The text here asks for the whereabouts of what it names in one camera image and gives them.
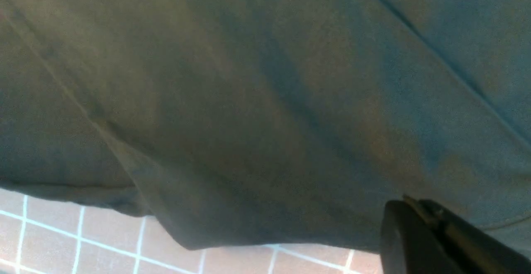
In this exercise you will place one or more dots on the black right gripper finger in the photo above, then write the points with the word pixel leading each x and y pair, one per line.
pixel 423 237

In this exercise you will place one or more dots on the dark gray long-sleeved shirt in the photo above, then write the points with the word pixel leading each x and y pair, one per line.
pixel 250 122

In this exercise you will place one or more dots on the pink grid tablecloth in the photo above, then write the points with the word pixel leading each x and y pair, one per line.
pixel 44 237

